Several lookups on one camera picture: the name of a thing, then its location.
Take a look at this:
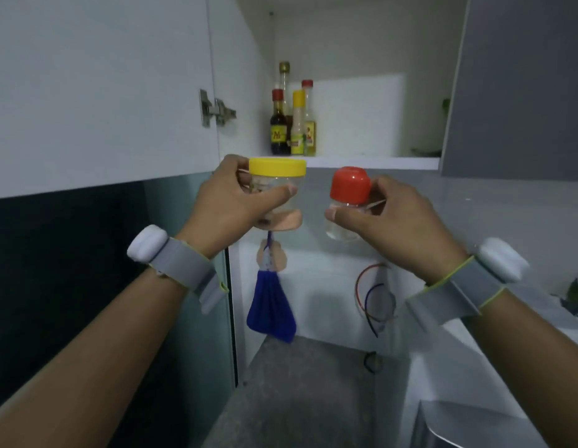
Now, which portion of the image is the dark sauce bottle red cap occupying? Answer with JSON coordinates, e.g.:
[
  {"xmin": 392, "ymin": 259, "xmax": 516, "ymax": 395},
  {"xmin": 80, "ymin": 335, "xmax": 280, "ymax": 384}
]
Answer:
[{"xmin": 270, "ymin": 88, "xmax": 291, "ymax": 156}]

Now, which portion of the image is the metal cabinet hinge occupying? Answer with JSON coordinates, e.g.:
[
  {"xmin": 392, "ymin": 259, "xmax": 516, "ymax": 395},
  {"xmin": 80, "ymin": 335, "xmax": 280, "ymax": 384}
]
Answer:
[{"xmin": 199, "ymin": 89, "xmax": 237, "ymax": 128}]

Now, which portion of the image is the grey wristband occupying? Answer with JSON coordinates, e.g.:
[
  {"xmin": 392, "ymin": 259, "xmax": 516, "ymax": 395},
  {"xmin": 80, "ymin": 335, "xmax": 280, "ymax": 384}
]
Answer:
[
  {"xmin": 405, "ymin": 256, "xmax": 506, "ymax": 333},
  {"xmin": 149, "ymin": 237, "xmax": 230, "ymax": 316}
]

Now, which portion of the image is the white left wrist tracker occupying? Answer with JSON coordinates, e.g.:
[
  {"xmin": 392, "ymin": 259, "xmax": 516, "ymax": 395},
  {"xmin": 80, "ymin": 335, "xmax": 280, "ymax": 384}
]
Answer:
[{"xmin": 126, "ymin": 224, "xmax": 169, "ymax": 264}]

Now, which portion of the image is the green plant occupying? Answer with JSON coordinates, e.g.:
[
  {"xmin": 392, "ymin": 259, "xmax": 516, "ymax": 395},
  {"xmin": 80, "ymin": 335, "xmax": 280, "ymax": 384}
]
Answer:
[{"xmin": 552, "ymin": 277, "xmax": 578, "ymax": 320}]

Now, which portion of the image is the clear jar with red lid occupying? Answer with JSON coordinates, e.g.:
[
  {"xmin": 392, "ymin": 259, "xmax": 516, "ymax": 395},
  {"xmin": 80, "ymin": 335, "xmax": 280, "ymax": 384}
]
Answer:
[{"xmin": 325, "ymin": 166, "xmax": 373, "ymax": 242}]

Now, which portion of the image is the slim red cap bottle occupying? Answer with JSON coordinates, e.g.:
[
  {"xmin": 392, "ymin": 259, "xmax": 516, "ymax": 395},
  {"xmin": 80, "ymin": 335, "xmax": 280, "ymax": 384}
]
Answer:
[{"xmin": 301, "ymin": 79, "xmax": 317, "ymax": 156}]

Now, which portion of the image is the blue wire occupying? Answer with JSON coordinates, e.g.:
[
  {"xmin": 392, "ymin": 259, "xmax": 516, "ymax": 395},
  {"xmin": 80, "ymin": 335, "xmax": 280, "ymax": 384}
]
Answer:
[{"xmin": 364, "ymin": 283, "xmax": 393, "ymax": 339}]

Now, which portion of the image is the tall gold cap bottle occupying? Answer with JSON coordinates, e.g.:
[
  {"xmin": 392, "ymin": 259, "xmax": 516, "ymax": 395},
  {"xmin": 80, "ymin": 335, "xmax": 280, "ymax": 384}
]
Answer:
[{"xmin": 279, "ymin": 61, "xmax": 293, "ymax": 118}]

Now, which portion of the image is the peach wall hook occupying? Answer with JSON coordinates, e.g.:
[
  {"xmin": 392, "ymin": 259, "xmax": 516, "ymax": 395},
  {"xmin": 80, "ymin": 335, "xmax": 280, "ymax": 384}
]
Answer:
[{"xmin": 256, "ymin": 239, "xmax": 288, "ymax": 272}]

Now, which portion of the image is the person's left hand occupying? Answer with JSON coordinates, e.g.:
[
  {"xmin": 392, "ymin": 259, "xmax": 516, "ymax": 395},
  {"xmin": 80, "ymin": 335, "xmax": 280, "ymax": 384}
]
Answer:
[{"xmin": 176, "ymin": 155, "xmax": 299, "ymax": 260}]

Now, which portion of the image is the grey cabinet door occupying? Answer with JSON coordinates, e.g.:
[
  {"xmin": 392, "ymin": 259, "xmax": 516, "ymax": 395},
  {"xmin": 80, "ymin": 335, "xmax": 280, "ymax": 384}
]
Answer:
[{"xmin": 439, "ymin": 0, "xmax": 578, "ymax": 182}]

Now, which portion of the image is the person's left forearm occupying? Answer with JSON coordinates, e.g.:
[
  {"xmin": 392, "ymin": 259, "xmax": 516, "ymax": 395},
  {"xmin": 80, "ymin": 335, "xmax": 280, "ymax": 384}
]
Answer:
[{"xmin": 0, "ymin": 267, "xmax": 192, "ymax": 448}]

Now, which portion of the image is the blue hanging cloth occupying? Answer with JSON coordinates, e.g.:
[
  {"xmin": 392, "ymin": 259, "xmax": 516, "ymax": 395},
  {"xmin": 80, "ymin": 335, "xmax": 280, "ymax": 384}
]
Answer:
[{"xmin": 246, "ymin": 231, "xmax": 298, "ymax": 344}]

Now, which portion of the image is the white cabinet door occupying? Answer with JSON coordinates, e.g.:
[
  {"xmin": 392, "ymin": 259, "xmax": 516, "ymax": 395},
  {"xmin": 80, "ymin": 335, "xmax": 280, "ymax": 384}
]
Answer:
[{"xmin": 0, "ymin": 0, "xmax": 220, "ymax": 200}]

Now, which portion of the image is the grey right wristband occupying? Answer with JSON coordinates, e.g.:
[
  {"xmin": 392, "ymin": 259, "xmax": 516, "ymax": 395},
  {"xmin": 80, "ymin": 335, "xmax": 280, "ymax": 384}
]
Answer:
[{"xmin": 405, "ymin": 256, "xmax": 506, "ymax": 333}]

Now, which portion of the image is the white wall cabinet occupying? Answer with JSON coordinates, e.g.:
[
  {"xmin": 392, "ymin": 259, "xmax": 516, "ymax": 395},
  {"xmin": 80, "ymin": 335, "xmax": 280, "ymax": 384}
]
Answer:
[{"xmin": 207, "ymin": 0, "xmax": 470, "ymax": 171}]

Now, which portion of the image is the grey left wristband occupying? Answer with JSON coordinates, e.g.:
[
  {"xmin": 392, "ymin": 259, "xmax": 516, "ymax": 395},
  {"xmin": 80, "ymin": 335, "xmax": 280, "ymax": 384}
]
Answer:
[{"xmin": 149, "ymin": 237, "xmax": 230, "ymax": 316}]

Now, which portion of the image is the white right wrist tracker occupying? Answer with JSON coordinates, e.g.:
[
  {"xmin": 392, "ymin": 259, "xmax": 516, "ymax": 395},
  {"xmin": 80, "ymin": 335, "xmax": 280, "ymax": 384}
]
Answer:
[{"xmin": 475, "ymin": 237, "xmax": 530, "ymax": 284}]

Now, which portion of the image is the person's right forearm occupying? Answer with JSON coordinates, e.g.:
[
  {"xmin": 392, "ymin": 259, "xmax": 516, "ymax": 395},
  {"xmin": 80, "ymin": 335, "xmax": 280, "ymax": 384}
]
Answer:
[{"xmin": 463, "ymin": 288, "xmax": 578, "ymax": 448}]

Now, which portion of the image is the steel sink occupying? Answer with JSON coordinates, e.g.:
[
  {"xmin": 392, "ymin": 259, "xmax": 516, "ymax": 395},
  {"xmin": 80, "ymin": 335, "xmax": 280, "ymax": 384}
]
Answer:
[{"xmin": 409, "ymin": 399, "xmax": 548, "ymax": 448}]

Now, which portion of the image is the clear jar with yellow lid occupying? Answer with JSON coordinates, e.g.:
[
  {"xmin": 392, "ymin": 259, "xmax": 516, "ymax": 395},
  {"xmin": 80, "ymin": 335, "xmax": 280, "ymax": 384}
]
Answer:
[{"xmin": 248, "ymin": 157, "xmax": 307, "ymax": 232}]

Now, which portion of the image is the white wrist tracker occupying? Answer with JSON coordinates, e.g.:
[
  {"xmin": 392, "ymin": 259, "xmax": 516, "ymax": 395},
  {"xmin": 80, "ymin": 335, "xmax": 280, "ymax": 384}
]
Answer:
[
  {"xmin": 475, "ymin": 237, "xmax": 530, "ymax": 284},
  {"xmin": 126, "ymin": 224, "xmax": 169, "ymax": 264}
]

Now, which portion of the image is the yellow cap sauce bottle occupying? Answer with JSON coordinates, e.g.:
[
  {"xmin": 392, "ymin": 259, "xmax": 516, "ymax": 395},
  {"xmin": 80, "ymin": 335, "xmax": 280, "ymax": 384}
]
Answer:
[{"xmin": 290, "ymin": 90, "xmax": 307, "ymax": 156}]

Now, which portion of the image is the person's right hand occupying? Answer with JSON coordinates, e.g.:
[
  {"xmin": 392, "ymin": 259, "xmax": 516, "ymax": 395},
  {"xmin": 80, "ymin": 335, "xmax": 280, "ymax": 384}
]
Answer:
[{"xmin": 324, "ymin": 175, "xmax": 470, "ymax": 286}]

